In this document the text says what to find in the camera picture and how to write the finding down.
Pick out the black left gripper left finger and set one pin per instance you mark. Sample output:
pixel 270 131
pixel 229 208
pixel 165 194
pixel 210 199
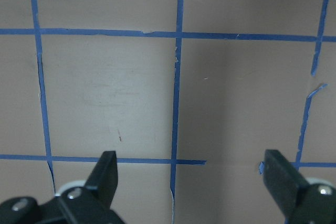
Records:
pixel 89 203

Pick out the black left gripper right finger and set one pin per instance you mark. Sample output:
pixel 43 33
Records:
pixel 300 199

